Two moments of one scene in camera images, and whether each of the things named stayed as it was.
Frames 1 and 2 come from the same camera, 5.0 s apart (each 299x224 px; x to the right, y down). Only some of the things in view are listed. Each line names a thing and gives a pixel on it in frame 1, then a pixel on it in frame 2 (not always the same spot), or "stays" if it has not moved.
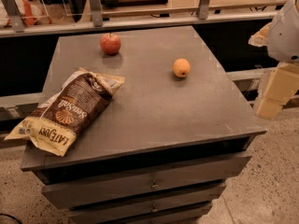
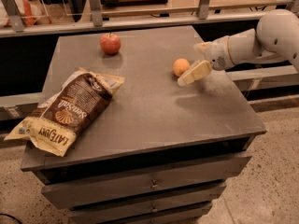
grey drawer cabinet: [162, 147] stays
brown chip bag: [54, 122] stays
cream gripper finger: [261, 37] -> [203, 47]
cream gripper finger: [282, 85] -> [200, 68]
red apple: [110, 44] stays
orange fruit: [180, 67] stays
